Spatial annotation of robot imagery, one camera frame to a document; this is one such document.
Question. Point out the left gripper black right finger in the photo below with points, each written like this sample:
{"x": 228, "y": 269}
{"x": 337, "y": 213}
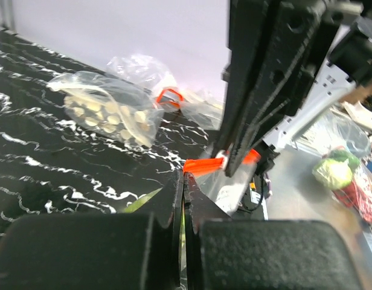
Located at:
{"x": 225, "y": 253}

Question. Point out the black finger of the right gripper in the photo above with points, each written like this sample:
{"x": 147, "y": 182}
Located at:
{"x": 246, "y": 23}

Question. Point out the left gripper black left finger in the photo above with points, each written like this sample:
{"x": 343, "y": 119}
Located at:
{"x": 139, "y": 250}

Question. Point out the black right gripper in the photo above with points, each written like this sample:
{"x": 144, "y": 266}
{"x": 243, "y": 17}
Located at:
{"x": 305, "y": 36}

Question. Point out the clear zip bag orange zipper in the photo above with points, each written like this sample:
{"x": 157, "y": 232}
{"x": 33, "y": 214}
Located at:
{"x": 226, "y": 192}

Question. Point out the clear bag of wooden discs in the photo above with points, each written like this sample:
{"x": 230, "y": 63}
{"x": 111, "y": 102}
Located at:
{"x": 111, "y": 107}

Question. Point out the crumpled clear plastic bags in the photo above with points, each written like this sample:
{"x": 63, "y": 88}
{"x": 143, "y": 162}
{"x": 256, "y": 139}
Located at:
{"x": 149, "y": 73}

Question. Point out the bagged vegetables outside cell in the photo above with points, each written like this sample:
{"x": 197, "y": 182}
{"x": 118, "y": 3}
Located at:
{"x": 342, "y": 144}

